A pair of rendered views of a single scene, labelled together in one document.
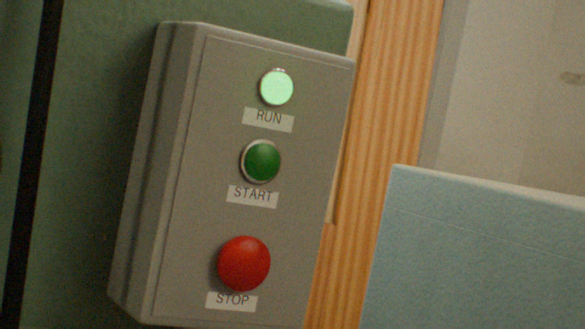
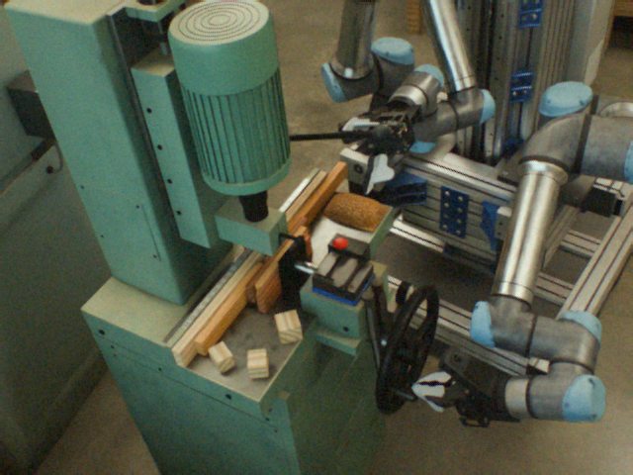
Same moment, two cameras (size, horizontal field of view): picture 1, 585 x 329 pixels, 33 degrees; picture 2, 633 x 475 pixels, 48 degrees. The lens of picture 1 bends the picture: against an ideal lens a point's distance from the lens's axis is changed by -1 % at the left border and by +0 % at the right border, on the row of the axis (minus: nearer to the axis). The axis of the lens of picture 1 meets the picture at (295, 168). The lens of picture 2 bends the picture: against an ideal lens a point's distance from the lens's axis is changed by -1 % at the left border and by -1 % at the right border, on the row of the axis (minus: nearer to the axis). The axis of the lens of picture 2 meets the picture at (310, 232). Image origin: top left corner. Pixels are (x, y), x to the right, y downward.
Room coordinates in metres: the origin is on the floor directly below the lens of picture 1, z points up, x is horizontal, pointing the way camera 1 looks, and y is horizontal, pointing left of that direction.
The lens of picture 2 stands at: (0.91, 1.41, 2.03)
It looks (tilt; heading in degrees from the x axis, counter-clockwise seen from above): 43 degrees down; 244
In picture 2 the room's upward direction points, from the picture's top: 7 degrees counter-clockwise
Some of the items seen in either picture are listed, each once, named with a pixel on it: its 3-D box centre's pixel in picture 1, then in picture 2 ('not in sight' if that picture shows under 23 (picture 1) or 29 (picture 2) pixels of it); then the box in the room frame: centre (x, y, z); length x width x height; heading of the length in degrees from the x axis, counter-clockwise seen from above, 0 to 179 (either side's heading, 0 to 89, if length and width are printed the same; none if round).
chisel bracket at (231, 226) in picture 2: not in sight; (252, 227); (0.52, 0.36, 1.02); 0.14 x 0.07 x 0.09; 119
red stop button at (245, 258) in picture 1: (244, 263); not in sight; (0.52, 0.02, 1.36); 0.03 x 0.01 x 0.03; 119
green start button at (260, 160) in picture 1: (262, 162); not in sight; (0.52, 0.02, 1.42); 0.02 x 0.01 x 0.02; 119
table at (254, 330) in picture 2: not in sight; (312, 294); (0.46, 0.47, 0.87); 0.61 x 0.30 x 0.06; 29
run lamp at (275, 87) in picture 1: (277, 88); not in sight; (0.52, 0.02, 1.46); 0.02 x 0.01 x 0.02; 119
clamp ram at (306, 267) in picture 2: not in sight; (306, 267); (0.46, 0.47, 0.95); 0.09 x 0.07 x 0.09; 29
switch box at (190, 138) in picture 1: (231, 179); not in sight; (0.55, 0.03, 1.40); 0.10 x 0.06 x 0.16; 119
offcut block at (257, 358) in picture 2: not in sight; (258, 363); (0.65, 0.60, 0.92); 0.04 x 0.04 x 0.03; 62
